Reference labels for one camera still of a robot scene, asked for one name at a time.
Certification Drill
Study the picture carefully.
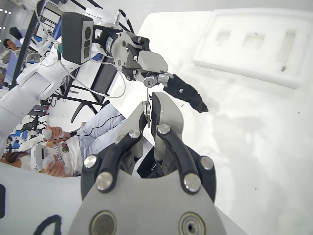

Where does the white foam tray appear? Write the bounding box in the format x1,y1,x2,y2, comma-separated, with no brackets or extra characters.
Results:
192,8,313,90

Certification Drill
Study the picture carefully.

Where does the black metal frame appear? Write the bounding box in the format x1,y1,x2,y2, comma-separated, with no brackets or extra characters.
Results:
7,0,104,92

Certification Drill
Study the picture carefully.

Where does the thin white cable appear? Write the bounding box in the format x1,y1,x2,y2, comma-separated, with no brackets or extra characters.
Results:
36,0,127,98

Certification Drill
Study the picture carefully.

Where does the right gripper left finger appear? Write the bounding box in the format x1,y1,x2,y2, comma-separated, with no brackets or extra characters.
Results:
81,101,152,200

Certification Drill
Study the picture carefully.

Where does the black office chair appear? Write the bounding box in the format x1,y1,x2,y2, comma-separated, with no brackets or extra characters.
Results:
23,114,48,132

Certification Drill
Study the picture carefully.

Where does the person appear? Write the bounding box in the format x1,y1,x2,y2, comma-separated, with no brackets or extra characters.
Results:
3,27,25,58
0,103,129,178

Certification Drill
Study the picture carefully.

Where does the small silver key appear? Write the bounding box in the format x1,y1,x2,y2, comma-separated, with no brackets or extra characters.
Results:
144,88,152,128

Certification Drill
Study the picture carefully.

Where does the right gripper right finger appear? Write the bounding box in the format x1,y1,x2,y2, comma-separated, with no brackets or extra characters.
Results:
151,92,217,202

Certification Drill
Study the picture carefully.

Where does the black cable with white bands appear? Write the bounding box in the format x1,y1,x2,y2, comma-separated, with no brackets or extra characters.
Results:
113,9,136,35

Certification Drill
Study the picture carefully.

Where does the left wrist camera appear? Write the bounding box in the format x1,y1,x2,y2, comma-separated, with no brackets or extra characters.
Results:
61,12,123,65

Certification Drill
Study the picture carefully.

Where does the robot body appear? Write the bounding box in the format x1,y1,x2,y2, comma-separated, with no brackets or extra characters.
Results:
0,161,85,235

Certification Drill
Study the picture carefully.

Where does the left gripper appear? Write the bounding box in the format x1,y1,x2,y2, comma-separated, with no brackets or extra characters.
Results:
105,31,169,82

